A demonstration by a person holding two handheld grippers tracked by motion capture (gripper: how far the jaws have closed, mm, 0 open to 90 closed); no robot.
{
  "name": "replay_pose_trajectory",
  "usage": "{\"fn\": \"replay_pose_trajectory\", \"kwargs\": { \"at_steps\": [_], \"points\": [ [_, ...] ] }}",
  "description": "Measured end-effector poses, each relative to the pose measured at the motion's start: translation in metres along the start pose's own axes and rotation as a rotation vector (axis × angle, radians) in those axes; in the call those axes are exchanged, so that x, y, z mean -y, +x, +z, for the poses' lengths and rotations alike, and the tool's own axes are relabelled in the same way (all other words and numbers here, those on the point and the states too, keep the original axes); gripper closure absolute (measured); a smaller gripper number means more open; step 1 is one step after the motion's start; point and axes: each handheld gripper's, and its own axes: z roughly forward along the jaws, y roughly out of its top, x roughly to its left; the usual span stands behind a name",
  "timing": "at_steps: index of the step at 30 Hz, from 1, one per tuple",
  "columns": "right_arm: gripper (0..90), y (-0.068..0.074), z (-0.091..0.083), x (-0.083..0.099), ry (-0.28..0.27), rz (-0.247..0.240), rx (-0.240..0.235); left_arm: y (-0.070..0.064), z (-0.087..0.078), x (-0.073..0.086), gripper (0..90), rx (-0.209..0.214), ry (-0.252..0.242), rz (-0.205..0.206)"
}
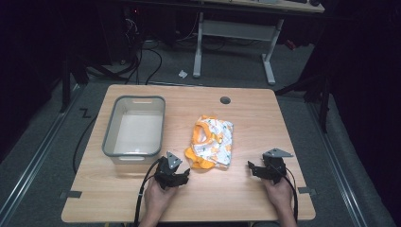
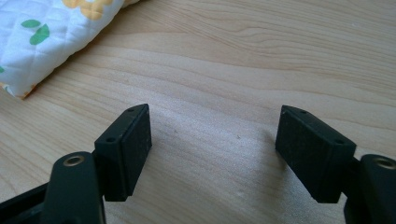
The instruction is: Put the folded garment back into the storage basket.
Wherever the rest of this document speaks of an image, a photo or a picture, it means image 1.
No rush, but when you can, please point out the person's right hand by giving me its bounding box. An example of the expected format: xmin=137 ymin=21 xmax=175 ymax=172
xmin=262 ymin=176 xmax=295 ymax=213

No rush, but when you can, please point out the black floor cable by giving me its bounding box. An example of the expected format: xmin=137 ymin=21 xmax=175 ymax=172
xmin=72 ymin=114 xmax=99 ymax=175

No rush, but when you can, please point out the grey tape piece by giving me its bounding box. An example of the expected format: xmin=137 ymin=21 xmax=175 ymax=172
xmin=297 ymin=186 xmax=318 ymax=195
xmin=59 ymin=190 xmax=83 ymax=200

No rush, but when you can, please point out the white-framed wooden desk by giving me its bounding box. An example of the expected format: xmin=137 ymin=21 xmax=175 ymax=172
xmin=192 ymin=0 xmax=326 ymax=86

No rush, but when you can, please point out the black metal stand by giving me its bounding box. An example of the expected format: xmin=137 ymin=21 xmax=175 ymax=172
xmin=58 ymin=53 xmax=96 ymax=114
xmin=274 ymin=74 xmax=332 ymax=134

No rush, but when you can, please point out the black cable bundle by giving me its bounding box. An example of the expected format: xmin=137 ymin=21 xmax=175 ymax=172
xmin=113 ymin=18 xmax=164 ymax=86

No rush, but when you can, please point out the orange and white baby garment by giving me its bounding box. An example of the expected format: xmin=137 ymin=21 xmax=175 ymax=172
xmin=183 ymin=114 xmax=235 ymax=170

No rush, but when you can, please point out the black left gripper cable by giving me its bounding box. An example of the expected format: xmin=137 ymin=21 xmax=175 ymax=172
xmin=133 ymin=158 xmax=163 ymax=227

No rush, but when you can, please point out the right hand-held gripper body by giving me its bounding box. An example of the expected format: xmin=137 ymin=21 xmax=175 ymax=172
xmin=257 ymin=148 xmax=294 ymax=185

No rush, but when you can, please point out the metal floor rail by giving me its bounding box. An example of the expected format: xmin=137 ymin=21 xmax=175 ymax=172
xmin=0 ymin=84 xmax=83 ymax=218
xmin=306 ymin=102 xmax=370 ymax=227

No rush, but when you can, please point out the white bin with grey rim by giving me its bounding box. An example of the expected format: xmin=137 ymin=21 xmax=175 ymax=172
xmin=101 ymin=95 xmax=166 ymax=166

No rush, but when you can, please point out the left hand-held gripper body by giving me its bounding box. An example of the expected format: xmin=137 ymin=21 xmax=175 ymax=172
xmin=153 ymin=151 xmax=187 ymax=191

